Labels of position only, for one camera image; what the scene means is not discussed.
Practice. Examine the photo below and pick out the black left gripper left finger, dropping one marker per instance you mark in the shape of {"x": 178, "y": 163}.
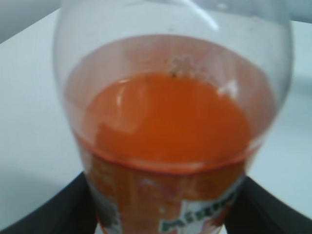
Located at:
{"x": 71, "y": 211}

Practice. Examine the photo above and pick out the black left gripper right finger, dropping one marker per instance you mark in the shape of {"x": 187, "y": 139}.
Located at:
{"x": 256, "y": 211}

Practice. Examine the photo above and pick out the orange Mirinda soda bottle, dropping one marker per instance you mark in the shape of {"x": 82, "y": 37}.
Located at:
{"x": 169, "y": 101}

